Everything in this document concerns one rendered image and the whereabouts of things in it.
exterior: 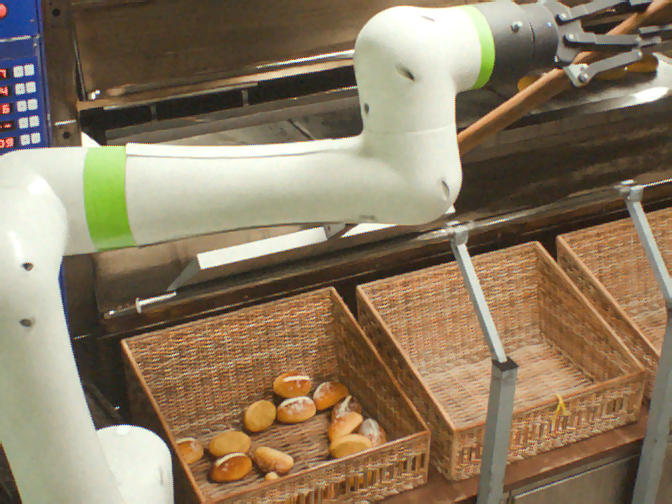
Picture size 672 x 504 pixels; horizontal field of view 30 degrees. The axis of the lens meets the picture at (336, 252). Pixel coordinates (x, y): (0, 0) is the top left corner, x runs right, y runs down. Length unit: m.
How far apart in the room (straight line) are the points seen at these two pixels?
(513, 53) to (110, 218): 0.47
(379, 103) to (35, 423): 0.49
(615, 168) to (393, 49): 2.18
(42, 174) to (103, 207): 0.08
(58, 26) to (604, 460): 1.62
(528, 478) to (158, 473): 1.52
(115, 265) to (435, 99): 1.58
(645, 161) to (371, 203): 2.22
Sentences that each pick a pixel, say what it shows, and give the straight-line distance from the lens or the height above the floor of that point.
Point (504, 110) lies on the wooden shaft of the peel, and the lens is 1.81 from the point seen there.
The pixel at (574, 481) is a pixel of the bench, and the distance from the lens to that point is 3.10.
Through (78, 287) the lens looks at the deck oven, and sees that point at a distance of 2.80.
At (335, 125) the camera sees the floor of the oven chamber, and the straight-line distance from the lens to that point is 3.13.
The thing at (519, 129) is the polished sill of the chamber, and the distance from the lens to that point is 3.19.
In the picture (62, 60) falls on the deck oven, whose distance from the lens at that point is 2.57.
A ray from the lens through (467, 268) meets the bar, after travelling 2.69.
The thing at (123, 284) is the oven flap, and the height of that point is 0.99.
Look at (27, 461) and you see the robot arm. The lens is 1.37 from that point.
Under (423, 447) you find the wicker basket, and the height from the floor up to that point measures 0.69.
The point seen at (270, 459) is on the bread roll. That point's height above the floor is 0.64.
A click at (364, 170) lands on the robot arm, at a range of 1.34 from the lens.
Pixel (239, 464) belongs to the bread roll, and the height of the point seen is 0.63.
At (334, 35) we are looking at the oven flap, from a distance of 2.78.
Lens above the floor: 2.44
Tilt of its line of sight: 30 degrees down
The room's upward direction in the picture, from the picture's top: 2 degrees clockwise
